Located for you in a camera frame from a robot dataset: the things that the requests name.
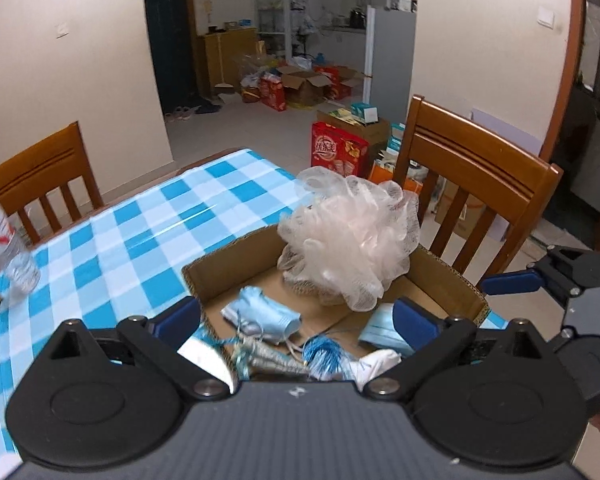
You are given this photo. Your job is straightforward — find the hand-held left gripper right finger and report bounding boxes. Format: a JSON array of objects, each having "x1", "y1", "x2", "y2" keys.
[{"x1": 362, "y1": 296, "x2": 561, "y2": 402}]

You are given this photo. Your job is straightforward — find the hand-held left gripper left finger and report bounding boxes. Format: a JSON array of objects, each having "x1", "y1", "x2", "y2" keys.
[{"x1": 32, "y1": 296, "x2": 231, "y2": 402}]

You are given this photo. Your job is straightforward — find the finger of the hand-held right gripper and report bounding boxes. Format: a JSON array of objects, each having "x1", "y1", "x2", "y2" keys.
[{"x1": 480, "y1": 245, "x2": 600, "y2": 303}]

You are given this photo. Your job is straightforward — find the blue face mask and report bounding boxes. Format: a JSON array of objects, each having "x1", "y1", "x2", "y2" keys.
[
  {"x1": 357, "y1": 302, "x2": 416, "y2": 358},
  {"x1": 221, "y1": 286, "x2": 302, "y2": 345}
]

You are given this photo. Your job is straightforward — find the white sock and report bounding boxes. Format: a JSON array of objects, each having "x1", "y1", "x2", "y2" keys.
[{"x1": 350, "y1": 349, "x2": 403, "y2": 392}]

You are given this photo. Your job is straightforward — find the blue sachet with tassel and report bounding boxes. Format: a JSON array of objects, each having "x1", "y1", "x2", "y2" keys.
[{"x1": 202, "y1": 327, "x2": 356, "y2": 382}]

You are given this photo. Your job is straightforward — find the white mesh bath pouf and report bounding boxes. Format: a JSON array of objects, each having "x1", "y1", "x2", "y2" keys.
[{"x1": 277, "y1": 166, "x2": 421, "y2": 312}]

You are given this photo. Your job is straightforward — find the blue checkered tablecloth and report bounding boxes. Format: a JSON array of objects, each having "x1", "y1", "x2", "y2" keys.
[{"x1": 0, "y1": 147, "x2": 511, "y2": 480}]

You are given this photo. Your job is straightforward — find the wooden chair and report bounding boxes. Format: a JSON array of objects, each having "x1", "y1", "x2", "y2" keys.
[
  {"x1": 392, "y1": 94, "x2": 565, "y2": 278},
  {"x1": 0, "y1": 121, "x2": 104, "y2": 246}
]

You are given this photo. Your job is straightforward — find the clear water bottle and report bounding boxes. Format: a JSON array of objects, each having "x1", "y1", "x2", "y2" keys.
[{"x1": 0, "y1": 192, "x2": 42, "y2": 293}]

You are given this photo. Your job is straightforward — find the red snack carton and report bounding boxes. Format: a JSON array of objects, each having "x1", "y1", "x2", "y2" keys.
[{"x1": 311, "y1": 121, "x2": 370, "y2": 181}]

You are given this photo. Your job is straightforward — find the floor box of teal packets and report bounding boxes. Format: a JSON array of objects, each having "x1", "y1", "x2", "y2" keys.
[{"x1": 316, "y1": 101, "x2": 392, "y2": 146}]

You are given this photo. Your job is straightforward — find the grey refrigerator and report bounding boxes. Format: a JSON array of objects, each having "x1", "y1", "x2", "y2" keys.
[{"x1": 365, "y1": 5, "x2": 418, "y2": 123}]

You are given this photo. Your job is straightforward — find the open cardboard floor box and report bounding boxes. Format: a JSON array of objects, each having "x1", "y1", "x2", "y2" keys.
[{"x1": 278, "y1": 65, "x2": 333, "y2": 106}]

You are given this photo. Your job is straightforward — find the yellow wooden cabinet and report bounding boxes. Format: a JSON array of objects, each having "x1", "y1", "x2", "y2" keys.
[{"x1": 197, "y1": 26, "x2": 260, "y2": 98}]

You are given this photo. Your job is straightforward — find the dark door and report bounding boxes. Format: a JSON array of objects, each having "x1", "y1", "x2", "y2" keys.
[{"x1": 141, "y1": 0, "x2": 201, "y2": 111}]

